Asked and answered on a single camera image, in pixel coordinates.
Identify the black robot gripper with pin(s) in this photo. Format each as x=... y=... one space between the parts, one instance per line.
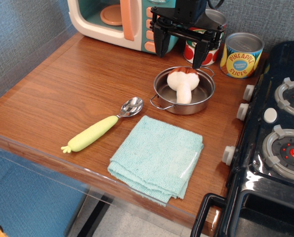
x=186 y=20

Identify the plush white brown mushroom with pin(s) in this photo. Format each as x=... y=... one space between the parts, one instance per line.
x=183 y=80

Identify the light teal folded towel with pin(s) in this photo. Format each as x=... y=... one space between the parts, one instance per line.
x=157 y=160

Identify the tomato soup can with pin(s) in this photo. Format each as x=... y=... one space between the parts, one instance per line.
x=189 y=50

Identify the toy teal microwave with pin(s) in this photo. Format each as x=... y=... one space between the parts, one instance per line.
x=125 y=23

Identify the small steel pot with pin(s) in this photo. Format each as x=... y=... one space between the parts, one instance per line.
x=165 y=98

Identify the pineapple slices can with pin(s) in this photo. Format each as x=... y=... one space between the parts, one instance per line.
x=241 y=54

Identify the black toy stove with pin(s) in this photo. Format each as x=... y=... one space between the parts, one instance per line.
x=260 y=185

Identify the spoon with green handle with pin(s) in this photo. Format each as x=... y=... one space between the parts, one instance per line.
x=82 y=140

